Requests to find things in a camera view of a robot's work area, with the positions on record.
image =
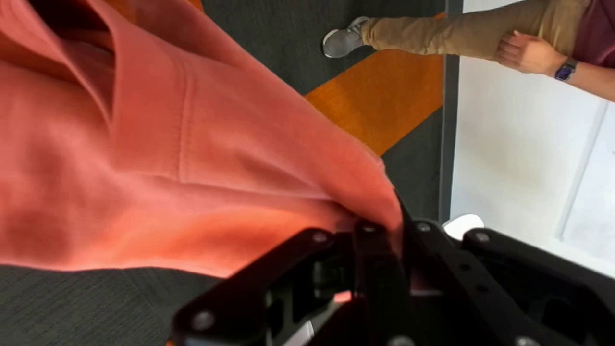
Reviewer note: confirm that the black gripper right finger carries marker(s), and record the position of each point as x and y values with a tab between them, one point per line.
448	276

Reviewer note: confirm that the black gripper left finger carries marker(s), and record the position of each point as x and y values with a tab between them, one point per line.
374	270

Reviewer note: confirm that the rust red sweatshirt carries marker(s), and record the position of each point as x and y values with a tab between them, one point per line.
192	161

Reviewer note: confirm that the person in khaki trousers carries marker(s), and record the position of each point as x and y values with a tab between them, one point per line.
448	32

